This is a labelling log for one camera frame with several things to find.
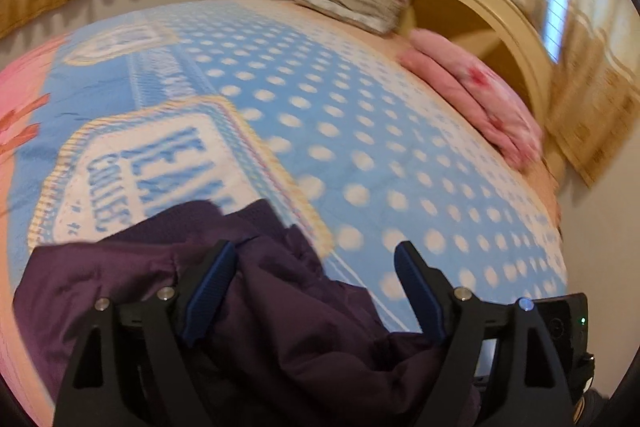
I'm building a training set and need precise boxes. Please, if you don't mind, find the striped grey pillow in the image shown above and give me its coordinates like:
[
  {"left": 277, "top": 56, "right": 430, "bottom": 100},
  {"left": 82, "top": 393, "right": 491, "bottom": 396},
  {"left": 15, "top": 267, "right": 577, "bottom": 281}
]
[{"left": 287, "top": 0, "right": 421, "bottom": 35}]

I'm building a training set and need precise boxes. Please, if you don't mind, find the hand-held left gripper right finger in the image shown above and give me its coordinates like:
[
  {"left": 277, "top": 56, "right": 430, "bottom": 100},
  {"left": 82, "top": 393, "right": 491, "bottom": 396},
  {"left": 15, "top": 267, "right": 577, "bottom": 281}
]
[{"left": 394, "top": 241, "right": 573, "bottom": 427}]

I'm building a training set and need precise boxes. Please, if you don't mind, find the folded pink quilt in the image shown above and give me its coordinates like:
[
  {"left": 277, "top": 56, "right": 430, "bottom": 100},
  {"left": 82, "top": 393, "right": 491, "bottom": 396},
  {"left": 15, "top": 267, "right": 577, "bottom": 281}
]
[{"left": 397, "top": 29, "right": 546, "bottom": 170}]

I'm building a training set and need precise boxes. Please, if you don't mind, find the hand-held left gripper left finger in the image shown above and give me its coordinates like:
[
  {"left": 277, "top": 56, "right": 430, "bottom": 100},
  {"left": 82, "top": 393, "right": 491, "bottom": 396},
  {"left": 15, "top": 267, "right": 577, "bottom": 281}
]
[{"left": 52, "top": 239, "right": 239, "bottom": 427}]

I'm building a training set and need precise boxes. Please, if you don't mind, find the pink and blue printed bedspread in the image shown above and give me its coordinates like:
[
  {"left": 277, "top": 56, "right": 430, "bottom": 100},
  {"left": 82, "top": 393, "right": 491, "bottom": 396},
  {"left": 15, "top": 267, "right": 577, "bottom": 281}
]
[{"left": 0, "top": 0, "right": 568, "bottom": 427}]

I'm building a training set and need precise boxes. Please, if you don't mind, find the purple padded coat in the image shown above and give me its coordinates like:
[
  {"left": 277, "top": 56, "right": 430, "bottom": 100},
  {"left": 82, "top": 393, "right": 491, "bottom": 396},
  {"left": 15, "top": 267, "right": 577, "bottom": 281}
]
[{"left": 12, "top": 199, "right": 483, "bottom": 427}]

